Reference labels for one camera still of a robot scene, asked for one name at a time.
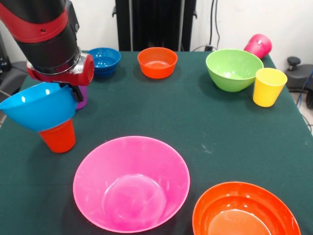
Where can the purple cup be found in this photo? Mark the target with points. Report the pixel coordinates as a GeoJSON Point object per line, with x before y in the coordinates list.
{"type": "Point", "coordinates": [82, 100]}

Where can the green bowl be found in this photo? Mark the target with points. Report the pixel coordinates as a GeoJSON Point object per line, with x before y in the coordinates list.
{"type": "Point", "coordinates": [233, 71]}

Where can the orange cup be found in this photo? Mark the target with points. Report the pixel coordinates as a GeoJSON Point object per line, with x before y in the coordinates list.
{"type": "Point", "coordinates": [60, 139]}

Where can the pink cup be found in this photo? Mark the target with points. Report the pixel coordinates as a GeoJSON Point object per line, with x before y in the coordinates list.
{"type": "Point", "coordinates": [259, 46]}

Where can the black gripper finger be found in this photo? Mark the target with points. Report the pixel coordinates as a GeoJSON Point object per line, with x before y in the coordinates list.
{"type": "Point", "coordinates": [77, 94]}

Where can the small dark blue bowl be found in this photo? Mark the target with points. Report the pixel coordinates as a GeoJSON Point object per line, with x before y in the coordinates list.
{"type": "Point", "coordinates": [106, 63]}

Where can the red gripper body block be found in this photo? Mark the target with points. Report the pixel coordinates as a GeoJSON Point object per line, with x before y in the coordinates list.
{"type": "Point", "coordinates": [83, 73]}

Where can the large pink bowl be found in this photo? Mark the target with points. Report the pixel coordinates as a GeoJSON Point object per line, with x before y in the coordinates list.
{"type": "Point", "coordinates": [130, 183]}

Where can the black pedestal leg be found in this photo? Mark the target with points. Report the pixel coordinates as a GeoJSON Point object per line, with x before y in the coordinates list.
{"type": "Point", "coordinates": [12, 76]}
{"type": "Point", "coordinates": [298, 78]}

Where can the yellow cup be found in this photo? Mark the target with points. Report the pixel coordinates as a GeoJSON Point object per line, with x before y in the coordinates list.
{"type": "Point", "coordinates": [267, 90]}

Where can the dark green table cloth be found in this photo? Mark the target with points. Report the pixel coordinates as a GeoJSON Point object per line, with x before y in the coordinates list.
{"type": "Point", "coordinates": [220, 147]}

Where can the small orange bowl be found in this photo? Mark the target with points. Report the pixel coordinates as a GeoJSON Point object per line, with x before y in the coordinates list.
{"type": "Point", "coordinates": [156, 66]}

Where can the light blue bowl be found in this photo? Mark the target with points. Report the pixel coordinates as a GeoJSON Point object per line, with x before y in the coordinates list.
{"type": "Point", "coordinates": [39, 110]}

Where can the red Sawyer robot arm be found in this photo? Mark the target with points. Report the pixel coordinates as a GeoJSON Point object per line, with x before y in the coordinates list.
{"type": "Point", "coordinates": [44, 31]}

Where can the large shallow orange bowl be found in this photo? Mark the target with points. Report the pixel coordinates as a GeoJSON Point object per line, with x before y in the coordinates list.
{"type": "Point", "coordinates": [244, 213]}

